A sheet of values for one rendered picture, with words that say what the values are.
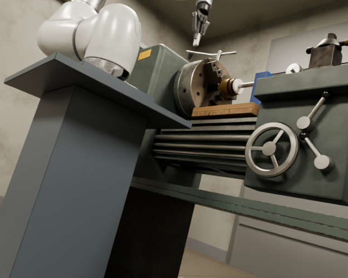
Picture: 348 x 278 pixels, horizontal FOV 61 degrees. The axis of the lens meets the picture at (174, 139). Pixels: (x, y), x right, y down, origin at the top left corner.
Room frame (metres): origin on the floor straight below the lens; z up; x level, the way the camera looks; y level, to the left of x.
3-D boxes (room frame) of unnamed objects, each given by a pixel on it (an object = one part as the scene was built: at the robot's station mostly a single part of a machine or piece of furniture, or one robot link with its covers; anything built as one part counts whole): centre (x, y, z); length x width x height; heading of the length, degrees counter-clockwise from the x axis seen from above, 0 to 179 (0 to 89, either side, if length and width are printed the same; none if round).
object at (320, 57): (0.91, -0.43, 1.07); 0.07 x 0.07 x 0.10; 39
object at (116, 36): (0.91, 0.28, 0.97); 0.18 x 0.16 x 0.22; 65
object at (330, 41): (0.90, -0.43, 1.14); 0.08 x 0.08 x 0.03
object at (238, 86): (1.23, -0.26, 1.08); 0.13 x 0.07 x 0.07; 39
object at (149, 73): (1.73, 0.17, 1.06); 0.59 x 0.48 x 0.39; 39
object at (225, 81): (1.31, -0.19, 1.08); 0.09 x 0.09 x 0.09; 39
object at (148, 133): (1.73, 0.17, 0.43); 0.60 x 0.48 x 0.86; 39
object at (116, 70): (0.89, 0.25, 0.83); 0.22 x 0.18 x 0.06; 41
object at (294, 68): (0.78, -0.28, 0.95); 0.07 x 0.04 x 0.04; 129
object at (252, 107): (1.21, -0.28, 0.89); 0.36 x 0.30 x 0.04; 129
